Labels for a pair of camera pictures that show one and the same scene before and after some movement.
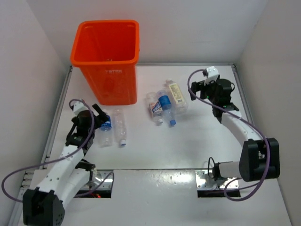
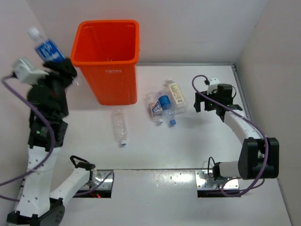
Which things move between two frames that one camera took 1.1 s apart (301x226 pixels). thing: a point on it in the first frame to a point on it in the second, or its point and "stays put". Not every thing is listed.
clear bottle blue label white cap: x=105 y=133 to x=47 y=49
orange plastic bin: x=107 y=51 stays put
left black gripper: x=101 y=116 to x=64 y=69
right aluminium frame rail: x=241 y=91 stays put
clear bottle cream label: x=178 y=102 stays put
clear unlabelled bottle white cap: x=120 y=126 stays put
